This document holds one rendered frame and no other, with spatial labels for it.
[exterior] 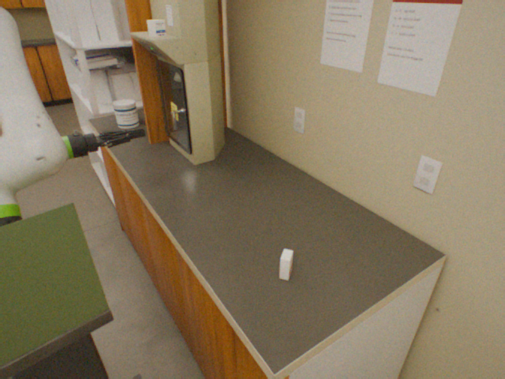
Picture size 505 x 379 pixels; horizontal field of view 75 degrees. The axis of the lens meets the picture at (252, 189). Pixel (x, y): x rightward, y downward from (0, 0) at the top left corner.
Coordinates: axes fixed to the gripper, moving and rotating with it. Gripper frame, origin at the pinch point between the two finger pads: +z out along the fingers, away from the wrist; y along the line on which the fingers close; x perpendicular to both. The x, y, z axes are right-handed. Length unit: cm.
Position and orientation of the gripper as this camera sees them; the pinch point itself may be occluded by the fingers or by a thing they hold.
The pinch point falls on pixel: (136, 134)
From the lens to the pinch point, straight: 154.3
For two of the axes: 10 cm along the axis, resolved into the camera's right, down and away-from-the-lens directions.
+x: -0.1, 8.5, 5.2
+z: 8.3, -2.8, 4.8
